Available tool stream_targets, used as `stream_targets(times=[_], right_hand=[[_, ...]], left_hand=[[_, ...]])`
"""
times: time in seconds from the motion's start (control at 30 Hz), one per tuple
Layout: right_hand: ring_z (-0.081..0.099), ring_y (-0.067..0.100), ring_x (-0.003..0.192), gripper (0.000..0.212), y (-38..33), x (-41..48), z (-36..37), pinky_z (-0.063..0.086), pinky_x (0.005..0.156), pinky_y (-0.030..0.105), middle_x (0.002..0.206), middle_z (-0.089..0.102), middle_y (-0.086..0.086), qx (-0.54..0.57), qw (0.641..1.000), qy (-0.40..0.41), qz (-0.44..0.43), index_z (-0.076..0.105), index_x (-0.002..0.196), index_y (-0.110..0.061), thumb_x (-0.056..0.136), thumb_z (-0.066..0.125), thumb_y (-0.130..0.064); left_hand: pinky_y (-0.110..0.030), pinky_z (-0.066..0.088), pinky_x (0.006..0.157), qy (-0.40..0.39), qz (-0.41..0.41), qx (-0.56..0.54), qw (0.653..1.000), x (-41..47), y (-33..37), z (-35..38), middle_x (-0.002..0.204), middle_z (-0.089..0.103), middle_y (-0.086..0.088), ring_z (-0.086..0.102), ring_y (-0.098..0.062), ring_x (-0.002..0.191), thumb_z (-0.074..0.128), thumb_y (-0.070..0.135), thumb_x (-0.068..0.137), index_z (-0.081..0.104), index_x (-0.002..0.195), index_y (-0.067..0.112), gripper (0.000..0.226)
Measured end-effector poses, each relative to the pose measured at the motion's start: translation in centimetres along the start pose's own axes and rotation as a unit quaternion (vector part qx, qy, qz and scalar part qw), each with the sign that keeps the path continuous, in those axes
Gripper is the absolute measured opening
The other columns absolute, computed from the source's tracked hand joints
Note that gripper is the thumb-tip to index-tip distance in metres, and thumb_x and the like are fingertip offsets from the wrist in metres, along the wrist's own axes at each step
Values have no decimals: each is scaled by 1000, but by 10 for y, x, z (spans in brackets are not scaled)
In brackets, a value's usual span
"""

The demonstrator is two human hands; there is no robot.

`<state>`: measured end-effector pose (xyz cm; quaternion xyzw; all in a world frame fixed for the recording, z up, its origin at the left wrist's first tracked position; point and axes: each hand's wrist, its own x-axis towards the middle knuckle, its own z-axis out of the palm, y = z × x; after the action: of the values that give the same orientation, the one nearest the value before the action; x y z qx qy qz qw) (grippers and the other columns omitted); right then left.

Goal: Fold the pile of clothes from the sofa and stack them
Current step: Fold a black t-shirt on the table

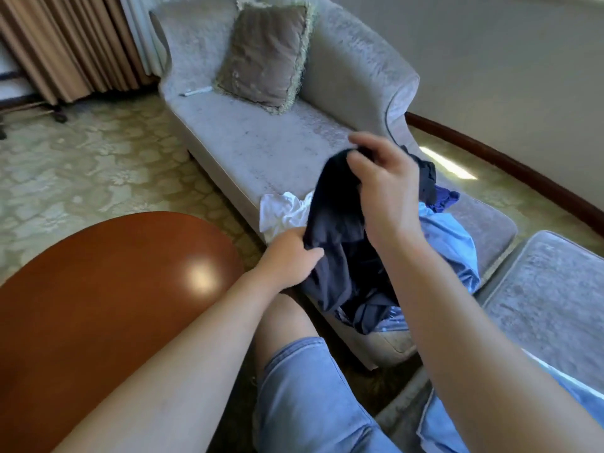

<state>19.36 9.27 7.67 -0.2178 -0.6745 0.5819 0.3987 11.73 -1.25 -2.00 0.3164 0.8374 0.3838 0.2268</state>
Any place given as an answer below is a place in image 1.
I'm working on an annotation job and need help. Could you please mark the person's left hand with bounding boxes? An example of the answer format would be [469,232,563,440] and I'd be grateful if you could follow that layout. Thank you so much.
[253,227,325,291]

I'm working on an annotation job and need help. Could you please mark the person's right hand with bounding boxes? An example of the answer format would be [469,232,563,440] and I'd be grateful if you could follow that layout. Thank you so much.
[346,131,423,249]

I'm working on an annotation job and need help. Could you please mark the pile of clothes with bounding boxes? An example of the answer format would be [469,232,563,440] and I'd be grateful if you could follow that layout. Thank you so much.
[259,150,483,336]

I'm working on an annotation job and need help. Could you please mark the dark navy T-shirt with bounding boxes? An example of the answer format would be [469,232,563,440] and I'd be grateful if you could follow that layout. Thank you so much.
[302,146,440,334]

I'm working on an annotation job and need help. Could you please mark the light blue printed T-shirt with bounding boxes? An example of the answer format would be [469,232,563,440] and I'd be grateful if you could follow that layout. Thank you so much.
[418,349,604,453]

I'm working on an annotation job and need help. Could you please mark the person's left forearm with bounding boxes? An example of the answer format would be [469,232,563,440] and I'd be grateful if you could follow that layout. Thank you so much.
[52,273,294,453]

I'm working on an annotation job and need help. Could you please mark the person's right forearm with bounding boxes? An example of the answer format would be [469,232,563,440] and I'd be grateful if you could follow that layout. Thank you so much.
[377,231,604,453]

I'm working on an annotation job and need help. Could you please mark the person's right leg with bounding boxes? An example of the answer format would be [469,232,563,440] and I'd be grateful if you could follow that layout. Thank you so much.
[253,292,320,374]

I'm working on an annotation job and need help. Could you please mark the dark wooden baseboard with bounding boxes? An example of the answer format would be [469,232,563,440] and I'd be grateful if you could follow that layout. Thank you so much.
[406,112,604,237]

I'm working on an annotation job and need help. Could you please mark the grey velvet chaise sofa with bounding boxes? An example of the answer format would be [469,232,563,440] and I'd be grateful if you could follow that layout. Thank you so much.
[149,0,518,369]

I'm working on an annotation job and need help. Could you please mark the blue denim shorts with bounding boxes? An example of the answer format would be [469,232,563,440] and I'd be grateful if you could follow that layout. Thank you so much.
[253,337,402,453]

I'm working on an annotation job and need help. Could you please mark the brown fringed cushion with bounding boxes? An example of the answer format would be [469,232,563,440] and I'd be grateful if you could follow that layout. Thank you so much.
[215,0,315,114]

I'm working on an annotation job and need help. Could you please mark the round wooden table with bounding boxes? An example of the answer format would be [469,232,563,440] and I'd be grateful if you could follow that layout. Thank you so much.
[0,212,247,453]

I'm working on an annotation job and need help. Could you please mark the white sheer curtain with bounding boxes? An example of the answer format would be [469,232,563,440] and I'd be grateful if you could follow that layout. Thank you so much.
[118,0,176,79]

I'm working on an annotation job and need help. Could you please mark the black valet stand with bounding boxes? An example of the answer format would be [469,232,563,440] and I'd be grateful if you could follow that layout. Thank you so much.
[0,70,69,140]

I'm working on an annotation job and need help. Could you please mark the beige curtain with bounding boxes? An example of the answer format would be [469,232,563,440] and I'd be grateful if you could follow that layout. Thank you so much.
[0,0,157,104]

